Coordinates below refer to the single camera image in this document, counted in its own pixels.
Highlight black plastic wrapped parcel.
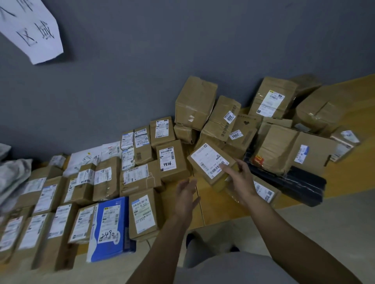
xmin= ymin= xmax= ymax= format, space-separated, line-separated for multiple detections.
xmin=244 ymin=149 xmax=327 ymax=208

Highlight white flat mailer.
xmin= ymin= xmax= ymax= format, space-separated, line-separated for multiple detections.
xmin=63 ymin=141 xmax=122 ymax=178

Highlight person's left hand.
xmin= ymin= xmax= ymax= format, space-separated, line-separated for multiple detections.
xmin=173 ymin=178 xmax=201 ymax=225

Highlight blue parcel with white label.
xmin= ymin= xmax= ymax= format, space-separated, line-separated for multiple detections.
xmin=86 ymin=197 xmax=137 ymax=263

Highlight rows of labelled cardboard parcels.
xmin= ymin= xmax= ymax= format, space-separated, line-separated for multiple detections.
xmin=0 ymin=116 xmax=194 ymax=271

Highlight small white-labelled cardboard box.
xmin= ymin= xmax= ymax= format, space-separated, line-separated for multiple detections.
xmin=187 ymin=142 xmax=239 ymax=192

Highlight person's left forearm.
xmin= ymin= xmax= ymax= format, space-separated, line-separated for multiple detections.
xmin=126 ymin=216 xmax=188 ymax=284

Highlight person's right forearm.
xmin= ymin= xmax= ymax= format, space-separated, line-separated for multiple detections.
xmin=248 ymin=194 xmax=364 ymax=284

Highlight white paper sign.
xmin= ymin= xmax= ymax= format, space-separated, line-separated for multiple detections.
xmin=0 ymin=0 xmax=64 ymax=65

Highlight person's right hand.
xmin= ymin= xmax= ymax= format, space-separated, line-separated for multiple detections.
xmin=219 ymin=159 xmax=260 ymax=206

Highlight person's grey shorts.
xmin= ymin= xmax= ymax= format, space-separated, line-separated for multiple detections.
xmin=174 ymin=224 xmax=298 ymax=284

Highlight pile of brown cartons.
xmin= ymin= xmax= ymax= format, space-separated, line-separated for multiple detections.
xmin=174 ymin=74 xmax=362 ymax=209

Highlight grey plastic mailer bag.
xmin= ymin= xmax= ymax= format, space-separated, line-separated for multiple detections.
xmin=0 ymin=143 xmax=33 ymax=212

